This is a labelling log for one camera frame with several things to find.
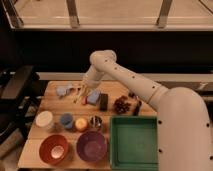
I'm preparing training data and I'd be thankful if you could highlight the metal cup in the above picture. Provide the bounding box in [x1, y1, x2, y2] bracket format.
[89, 115, 102, 131]

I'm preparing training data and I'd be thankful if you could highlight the black equipment at left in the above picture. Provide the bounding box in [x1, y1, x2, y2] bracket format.
[0, 66, 42, 145]

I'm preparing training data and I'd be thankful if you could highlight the green plastic tray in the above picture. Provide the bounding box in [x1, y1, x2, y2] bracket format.
[109, 116, 158, 171]

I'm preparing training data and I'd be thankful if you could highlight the yellow banana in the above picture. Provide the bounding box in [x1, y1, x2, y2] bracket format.
[74, 87, 87, 103]

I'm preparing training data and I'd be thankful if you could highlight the orange carrot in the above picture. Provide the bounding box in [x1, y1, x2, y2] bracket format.
[81, 97, 88, 105]

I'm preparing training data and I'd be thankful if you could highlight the red bowl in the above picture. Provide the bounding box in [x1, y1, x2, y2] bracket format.
[39, 134, 69, 165]

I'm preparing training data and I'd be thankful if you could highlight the white cup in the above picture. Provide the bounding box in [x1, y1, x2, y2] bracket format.
[35, 111, 54, 131]

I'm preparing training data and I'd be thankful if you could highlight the purple bowl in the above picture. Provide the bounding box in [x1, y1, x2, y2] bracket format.
[76, 131, 108, 162]

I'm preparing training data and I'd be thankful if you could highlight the blue sponge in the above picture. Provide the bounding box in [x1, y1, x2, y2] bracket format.
[87, 90, 101, 105]

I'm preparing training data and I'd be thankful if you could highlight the black small object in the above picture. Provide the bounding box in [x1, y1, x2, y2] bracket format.
[128, 91, 136, 98]

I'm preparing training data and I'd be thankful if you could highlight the black rectangular block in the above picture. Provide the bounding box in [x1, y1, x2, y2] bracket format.
[100, 94, 108, 111]

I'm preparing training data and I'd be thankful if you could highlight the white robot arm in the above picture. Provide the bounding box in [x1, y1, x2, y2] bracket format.
[83, 50, 213, 171]

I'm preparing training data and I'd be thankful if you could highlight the grey blue cloth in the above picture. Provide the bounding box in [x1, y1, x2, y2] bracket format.
[56, 83, 74, 98]

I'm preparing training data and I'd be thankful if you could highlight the blue cup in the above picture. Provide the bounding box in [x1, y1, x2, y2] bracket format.
[60, 113, 73, 130]

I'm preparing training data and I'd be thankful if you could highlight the black marker tool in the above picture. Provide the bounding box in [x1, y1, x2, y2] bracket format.
[133, 101, 142, 116]

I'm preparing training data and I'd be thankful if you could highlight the orange yellow cup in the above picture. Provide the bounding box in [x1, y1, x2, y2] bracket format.
[75, 118, 88, 132]

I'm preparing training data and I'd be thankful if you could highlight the bunch of dark grapes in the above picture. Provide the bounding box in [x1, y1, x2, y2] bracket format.
[114, 96, 131, 114]

